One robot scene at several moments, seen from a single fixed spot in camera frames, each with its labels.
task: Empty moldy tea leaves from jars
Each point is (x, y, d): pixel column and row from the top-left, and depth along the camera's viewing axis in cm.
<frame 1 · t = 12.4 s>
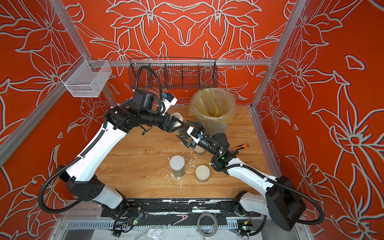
left hand: (178, 120, 64), fingers open
right hand: (183, 125, 68), fingers open
glass jar beige lid back: (199, 149, 88), point 8 cm above the table
glass jar patterned lid: (177, 164, 78), point 13 cm above the table
glass jar beige lid front: (202, 173, 80), point 7 cm above the table
translucent ribbed trash bin: (210, 123, 84), point 21 cm above the table

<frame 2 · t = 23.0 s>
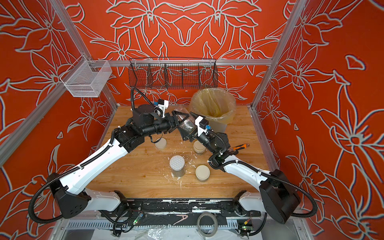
left hand: (186, 117, 63), fingers open
right hand: (184, 117, 65), fingers open
beige jar lid: (161, 143, 97), point 3 cm above the table
the other named things where they were.

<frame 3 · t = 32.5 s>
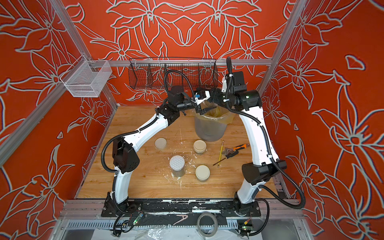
left hand: (212, 94, 71), fingers open
right hand: (212, 95, 71), fingers open
yellow pencil: (220, 153, 94), on the table
the other named things where they were.

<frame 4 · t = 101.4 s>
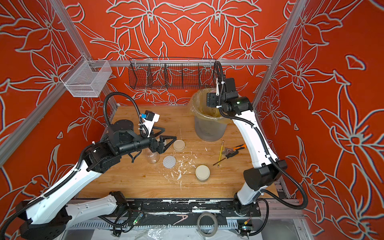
left hand: (169, 132, 59), fingers open
right hand: (215, 94, 74), fingers open
glass jar patterned lid: (152, 157, 93), on the table
